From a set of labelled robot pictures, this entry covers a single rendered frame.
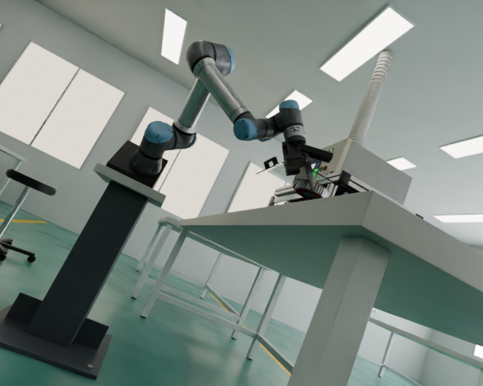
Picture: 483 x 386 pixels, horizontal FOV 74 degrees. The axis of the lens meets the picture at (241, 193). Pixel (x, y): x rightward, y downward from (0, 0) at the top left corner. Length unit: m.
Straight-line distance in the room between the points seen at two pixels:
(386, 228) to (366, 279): 0.08
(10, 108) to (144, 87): 2.21
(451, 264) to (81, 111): 6.24
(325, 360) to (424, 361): 8.69
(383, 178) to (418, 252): 1.15
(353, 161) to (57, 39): 6.18
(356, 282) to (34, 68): 6.65
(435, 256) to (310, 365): 0.22
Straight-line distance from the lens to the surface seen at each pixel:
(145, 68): 6.72
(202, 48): 1.32
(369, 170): 1.57
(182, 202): 6.08
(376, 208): 0.44
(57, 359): 1.50
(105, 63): 6.75
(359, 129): 3.36
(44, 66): 6.85
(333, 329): 0.46
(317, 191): 1.06
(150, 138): 1.48
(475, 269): 0.55
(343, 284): 0.46
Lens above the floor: 0.59
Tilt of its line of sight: 12 degrees up
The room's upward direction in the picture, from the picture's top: 25 degrees clockwise
